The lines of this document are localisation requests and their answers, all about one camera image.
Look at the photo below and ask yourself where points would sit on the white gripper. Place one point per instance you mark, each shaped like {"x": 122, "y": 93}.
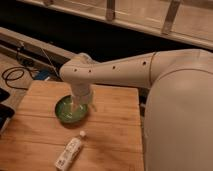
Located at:
{"x": 82, "y": 94}

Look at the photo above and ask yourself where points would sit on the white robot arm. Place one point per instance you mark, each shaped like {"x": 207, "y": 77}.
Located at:
{"x": 178, "y": 123}

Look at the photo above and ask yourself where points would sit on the green ceramic bowl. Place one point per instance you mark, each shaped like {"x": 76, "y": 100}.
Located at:
{"x": 65, "y": 114}

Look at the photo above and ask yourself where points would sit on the white plastic bottle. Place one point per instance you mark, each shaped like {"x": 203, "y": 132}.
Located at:
{"x": 70, "y": 151}

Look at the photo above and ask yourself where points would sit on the blue box on floor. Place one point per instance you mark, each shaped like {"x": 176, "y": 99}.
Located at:
{"x": 42, "y": 75}

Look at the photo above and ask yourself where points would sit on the black device at left edge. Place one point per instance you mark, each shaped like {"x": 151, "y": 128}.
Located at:
{"x": 6, "y": 112}

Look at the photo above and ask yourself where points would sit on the grey floor beam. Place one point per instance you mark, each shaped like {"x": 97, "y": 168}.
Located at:
{"x": 43, "y": 54}

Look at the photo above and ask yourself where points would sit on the wooden rail with brackets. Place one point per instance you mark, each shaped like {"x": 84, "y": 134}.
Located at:
{"x": 187, "y": 21}

